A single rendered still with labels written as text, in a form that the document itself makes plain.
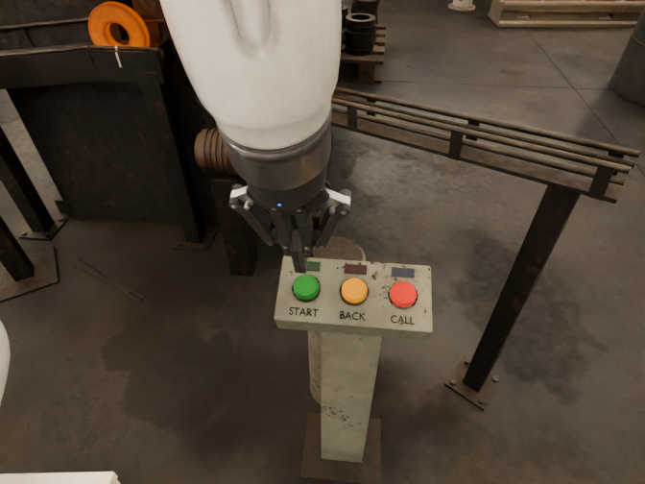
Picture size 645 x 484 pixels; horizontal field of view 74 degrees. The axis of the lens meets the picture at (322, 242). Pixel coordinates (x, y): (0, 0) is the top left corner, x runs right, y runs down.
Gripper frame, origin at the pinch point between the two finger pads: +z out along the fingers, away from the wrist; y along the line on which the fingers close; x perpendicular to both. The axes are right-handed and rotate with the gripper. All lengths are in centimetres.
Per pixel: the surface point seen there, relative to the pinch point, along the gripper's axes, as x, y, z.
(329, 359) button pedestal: 8.4, -4.2, 24.7
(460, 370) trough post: -2, -40, 77
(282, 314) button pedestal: 4.7, 3.1, 12.5
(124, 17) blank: -74, 56, 20
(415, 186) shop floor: -88, -33, 109
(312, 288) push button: 0.5, -1.1, 11.4
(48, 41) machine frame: -78, 86, 32
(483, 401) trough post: 6, -45, 73
